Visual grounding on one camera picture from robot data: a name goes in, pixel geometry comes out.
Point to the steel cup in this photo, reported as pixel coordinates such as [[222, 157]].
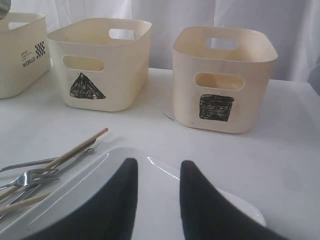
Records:
[[5, 6]]

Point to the short wooden chopstick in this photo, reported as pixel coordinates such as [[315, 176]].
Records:
[[24, 203]]

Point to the white square plate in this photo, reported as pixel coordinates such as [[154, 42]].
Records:
[[157, 216]]

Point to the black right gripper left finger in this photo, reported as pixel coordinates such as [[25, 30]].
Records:
[[108, 215]]

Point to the white backdrop curtain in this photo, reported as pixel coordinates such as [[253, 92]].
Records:
[[292, 26]]

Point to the cream bin with circle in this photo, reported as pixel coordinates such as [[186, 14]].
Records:
[[24, 52]]

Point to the long wooden chopstick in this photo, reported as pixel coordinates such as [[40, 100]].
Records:
[[13, 189]]

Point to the steel fork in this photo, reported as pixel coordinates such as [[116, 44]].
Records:
[[33, 177]]

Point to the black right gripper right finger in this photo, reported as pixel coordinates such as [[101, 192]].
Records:
[[207, 215]]

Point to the cream bin with triangle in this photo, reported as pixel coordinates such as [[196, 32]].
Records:
[[101, 64]]

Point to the steel table knife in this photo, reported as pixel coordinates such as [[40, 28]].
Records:
[[26, 194]]

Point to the steel spoon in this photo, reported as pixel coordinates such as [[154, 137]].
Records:
[[28, 164]]

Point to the cream bin with square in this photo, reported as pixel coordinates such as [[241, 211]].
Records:
[[220, 76]]

